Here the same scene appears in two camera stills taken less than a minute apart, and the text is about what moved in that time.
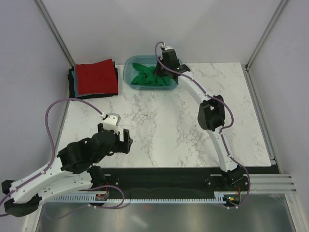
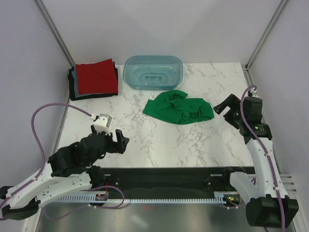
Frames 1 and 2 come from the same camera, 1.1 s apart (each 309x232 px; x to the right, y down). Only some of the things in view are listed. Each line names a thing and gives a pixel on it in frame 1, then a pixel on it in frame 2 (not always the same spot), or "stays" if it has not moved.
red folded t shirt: [99, 78] stays
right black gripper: [158, 73] to [233, 102]
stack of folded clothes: [72, 92] stays
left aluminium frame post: [56, 32] stays
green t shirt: [147, 76] to [174, 106]
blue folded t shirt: [74, 73] stays
